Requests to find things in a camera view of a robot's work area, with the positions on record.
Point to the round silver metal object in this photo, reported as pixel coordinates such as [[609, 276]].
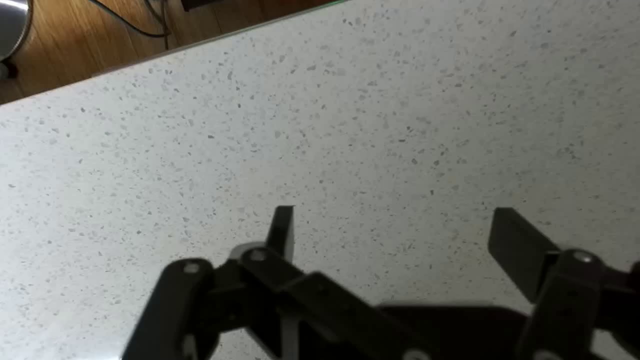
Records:
[[11, 22]]

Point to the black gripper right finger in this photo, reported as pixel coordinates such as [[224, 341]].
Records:
[[567, 292]]

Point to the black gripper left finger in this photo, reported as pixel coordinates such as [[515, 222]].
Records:
[[200, 306]]

